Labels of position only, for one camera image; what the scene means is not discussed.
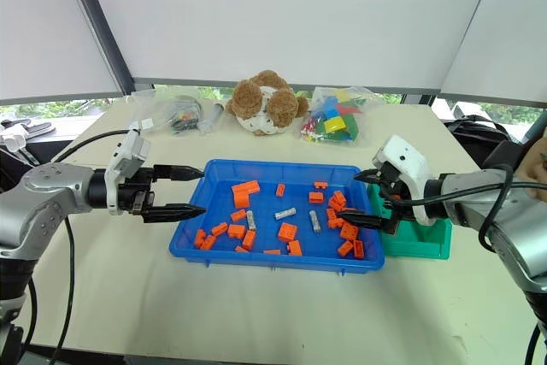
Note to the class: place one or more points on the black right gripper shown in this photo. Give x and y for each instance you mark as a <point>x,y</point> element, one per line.
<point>399,194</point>

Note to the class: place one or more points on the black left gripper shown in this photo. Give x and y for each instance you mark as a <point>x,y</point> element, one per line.
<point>132,194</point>

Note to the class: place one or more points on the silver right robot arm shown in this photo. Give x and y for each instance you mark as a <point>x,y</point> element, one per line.
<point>504,215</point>

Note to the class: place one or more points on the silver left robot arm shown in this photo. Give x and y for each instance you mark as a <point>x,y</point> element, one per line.
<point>47,198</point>

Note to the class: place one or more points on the green plastic tray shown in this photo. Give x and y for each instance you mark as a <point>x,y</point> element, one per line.
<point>412,247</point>

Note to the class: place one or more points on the clear bag of colourful blocks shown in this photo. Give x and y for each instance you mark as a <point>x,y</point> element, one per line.
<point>337,119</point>

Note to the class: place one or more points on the small orange building block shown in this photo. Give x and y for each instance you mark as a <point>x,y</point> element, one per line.
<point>358,249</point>
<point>248,239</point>
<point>287,232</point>
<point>199,239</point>
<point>238,215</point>
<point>241,249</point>
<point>272,251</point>
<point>295,248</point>
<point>236,231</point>
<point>220,228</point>
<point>208,242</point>
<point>337,200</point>
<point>316,198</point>
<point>345,248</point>
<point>280,190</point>
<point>333,219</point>
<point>349,232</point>
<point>321,185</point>

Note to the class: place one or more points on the large L-shaped orange block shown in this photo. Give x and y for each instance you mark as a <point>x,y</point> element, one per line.
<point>242,192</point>

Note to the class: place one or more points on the small white plastic piece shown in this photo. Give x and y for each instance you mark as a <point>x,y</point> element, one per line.
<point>147,124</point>

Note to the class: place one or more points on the clear bag of small parts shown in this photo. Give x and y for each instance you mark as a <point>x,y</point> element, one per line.
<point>179,115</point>

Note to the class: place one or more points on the grey tube in clear bag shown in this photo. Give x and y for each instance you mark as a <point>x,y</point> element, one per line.
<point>211,119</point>

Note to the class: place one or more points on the blue plastic tray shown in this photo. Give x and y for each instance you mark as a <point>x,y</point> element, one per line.
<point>265,262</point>

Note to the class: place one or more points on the black backpack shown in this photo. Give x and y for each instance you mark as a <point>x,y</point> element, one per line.
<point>474,138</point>

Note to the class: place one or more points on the brown and white plush toy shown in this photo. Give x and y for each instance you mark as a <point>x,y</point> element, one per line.
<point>273,104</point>

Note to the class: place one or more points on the grey flat tool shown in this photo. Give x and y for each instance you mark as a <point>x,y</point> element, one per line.
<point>40,128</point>

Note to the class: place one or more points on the white clamp tool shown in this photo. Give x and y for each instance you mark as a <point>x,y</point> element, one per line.
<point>13,140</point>

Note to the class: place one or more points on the tan rounded object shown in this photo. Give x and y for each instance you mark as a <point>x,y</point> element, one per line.
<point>537,168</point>

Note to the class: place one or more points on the white roller blind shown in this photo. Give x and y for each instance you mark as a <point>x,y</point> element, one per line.
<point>508,40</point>
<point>47,23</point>
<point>290,14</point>

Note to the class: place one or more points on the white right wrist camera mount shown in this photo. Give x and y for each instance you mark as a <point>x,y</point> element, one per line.
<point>406,155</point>

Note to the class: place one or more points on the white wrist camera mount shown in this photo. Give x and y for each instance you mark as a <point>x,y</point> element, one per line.
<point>406,155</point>
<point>128,155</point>

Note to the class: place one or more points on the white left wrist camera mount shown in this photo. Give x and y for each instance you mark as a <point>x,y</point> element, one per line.
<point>128,155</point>

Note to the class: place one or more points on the grey window frame bar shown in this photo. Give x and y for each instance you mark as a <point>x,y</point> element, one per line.
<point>299,86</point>

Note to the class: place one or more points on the dark window frame post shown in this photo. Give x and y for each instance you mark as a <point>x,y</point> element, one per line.
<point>102,31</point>

